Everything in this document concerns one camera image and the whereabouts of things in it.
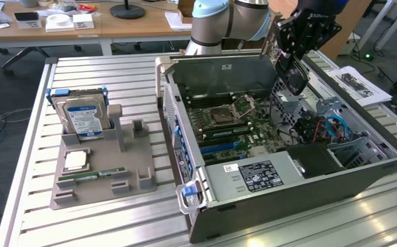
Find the CPU socket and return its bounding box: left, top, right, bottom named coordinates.
left=207, top=104, right=244, bottom=129

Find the silver chipset heatsink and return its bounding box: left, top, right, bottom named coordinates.
left=252, top=147, right=276, bottom=156

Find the open grey PC case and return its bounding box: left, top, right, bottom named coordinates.
left=154, top=46, right=397, bottom=244

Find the grey power supply unit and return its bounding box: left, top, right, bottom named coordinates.
left=196, top=150, right=304, bottom=203

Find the black plastic cover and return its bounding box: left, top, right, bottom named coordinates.
left=286, top=143, right=343, bottom=180

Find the loose paper pile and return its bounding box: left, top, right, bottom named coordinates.
left=163, top=10, right=194, bottom=32

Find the long PCIe expansion slot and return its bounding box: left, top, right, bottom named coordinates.
left=200, top=148, right=243, bottom=156
left=200, top=137, right=242, bottom=146

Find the metal drive cage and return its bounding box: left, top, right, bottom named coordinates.
left=268, top=60, right=342, bottom=121

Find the black lamp base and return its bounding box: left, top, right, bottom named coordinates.
left=108, top=0, right=147, bottom=20

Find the hard disk with blue carrier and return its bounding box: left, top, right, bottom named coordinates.
left=45, top=86, right=114, bottom=142

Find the black chair base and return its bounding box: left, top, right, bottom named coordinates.
left=1, top=46, right=53, bottom=76

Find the wooden cabinet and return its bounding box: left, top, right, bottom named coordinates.
left=266, top=0, right=373, bottom=59

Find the white flat box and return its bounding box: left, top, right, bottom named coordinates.
left=44, top=22, right=76, bottom=33

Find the blue wire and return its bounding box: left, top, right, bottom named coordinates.
left=323, top=115, right=353, bottom=144

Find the white wall box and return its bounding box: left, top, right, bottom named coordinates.
left=342, top=38, right=357, bottom=55

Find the white labelled box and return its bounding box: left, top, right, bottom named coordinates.
left=72, top=13, right=95, bottom=30

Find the metal socket cover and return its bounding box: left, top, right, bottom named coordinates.
left=231, top=94, right=258, bottom=117

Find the low-profile graphics card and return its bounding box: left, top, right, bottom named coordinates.
left=259, top=14, right=311, bottom=96

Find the printed paper stack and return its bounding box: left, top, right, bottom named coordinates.
left=327, top=65, right=393, bottom=107

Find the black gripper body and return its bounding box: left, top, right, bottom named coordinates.
left=291, top=0, right=351, bottom=26

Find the white tape roll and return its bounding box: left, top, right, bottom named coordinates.
left=48, top=14, right=69, bottom=26

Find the wooden desk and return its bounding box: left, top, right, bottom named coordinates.
left=100, top=0, right=290, bottom=56
left=0, top=0, right=103, bottom=49

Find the cardboard box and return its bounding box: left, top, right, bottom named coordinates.
left=178, top=0, right=199, bottom=18

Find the metal disk bay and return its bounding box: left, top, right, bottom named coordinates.
left=327, top=136, right=390, bottom=169

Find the red wire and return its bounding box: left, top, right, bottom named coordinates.
left=315, top=119, right=334, bottom=144

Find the black wire bundle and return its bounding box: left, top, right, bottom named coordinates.
left=291, top=117, right=323, bottom=145

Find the black and white box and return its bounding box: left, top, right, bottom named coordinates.
left=13, top=11, right=41, bottom=29

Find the white desk frame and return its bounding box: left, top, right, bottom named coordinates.
left=355, top=0, right=397, bottom=70

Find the silver CPU chip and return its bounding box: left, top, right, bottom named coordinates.
left=63, top=151, right=89, bottom=171

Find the green RAM stick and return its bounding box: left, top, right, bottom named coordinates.
left=57, top=167, right=128, bottom=182

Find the green motherboard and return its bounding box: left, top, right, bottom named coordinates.
left=184, top=87, right=290, bottom=167

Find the grey parts rack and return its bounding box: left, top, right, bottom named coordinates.
left=48, top=103, right=159, bottom=210

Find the installed RAM stick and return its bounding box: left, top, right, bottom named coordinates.
left=203, top=126, right=251, bottom=140

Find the blue PCIe expansion slot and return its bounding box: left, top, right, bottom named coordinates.
left=198, top=142, right=240, bottom=151

